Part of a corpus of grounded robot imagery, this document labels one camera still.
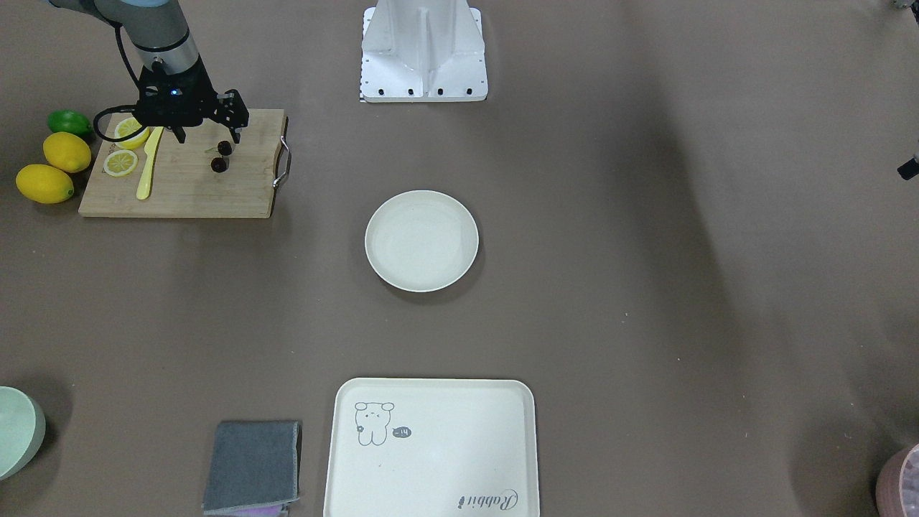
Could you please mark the green lime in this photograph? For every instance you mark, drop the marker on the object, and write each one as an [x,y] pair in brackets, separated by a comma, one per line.
[72,122]

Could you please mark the mint green bowl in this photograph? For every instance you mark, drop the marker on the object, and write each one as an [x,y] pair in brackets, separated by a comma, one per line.
[23,426]

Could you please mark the cream round plate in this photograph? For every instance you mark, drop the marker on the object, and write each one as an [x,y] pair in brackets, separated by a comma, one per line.
[421,241]

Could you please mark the yellow plastic knife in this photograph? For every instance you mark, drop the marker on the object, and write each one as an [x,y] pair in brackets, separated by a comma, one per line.
[151,146]

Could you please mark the pink ice bowl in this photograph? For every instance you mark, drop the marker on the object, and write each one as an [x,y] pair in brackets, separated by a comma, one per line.
[896,488]

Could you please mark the wooden cutting board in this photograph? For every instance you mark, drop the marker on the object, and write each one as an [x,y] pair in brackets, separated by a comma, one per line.
[183,185]

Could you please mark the grey folded cloth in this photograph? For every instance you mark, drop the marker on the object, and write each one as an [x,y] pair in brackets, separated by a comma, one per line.
[254,468]

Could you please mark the lemon slice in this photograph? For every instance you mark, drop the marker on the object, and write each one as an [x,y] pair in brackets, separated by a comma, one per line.
[120,163]
[130,134]

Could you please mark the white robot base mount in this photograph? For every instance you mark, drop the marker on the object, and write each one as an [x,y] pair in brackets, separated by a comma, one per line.
[422,52]

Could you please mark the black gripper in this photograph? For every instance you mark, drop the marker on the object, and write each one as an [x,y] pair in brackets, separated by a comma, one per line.
[207,101]

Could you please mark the white rabbit tray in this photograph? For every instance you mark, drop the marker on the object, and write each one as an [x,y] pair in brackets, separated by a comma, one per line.
[433,447]

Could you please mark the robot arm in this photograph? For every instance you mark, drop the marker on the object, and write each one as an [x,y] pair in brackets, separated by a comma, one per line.
[158,31]

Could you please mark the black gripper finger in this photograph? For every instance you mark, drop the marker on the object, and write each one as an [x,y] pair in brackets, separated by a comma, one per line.
[910,169]

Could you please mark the whole yellow lemon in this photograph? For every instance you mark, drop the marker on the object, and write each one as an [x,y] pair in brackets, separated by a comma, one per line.
[44,184]
[67,152]

